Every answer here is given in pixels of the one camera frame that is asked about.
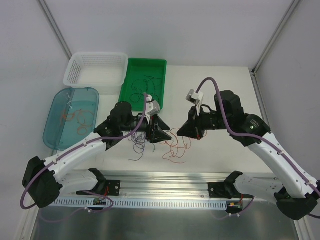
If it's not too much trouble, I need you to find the white perforated plastic basket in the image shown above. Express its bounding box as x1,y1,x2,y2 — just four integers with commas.
63,52,129,88

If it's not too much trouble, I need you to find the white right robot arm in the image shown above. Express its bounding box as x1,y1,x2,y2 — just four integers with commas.
177,89,320,221

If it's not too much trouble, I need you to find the green plastic tray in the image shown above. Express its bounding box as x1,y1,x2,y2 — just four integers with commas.
118,58,167,112

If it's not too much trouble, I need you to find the teal transparent plastic bin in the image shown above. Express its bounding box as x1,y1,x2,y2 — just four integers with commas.
42,87,100,151

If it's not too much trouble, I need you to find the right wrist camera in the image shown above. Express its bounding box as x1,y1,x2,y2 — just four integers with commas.
185,89,204,116

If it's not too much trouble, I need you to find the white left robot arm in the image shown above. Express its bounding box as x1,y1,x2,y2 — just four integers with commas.
22,101,171,208

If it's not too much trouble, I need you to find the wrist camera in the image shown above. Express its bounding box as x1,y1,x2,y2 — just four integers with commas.
145,94,161,123
185,89,204,116

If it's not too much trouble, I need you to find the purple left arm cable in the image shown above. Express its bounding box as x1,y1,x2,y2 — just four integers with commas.
19,92,151,210

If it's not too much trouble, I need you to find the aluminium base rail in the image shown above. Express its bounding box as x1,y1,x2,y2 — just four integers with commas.
53,169,278,201

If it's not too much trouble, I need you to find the white slotted cable duct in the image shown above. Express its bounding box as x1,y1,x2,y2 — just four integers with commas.
51,197,227,211

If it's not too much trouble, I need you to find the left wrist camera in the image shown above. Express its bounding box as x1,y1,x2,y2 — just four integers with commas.
145,94,161,123

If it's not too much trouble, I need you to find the black thin wire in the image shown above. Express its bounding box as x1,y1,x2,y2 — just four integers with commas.
131,73,163,101
129,92,161,105

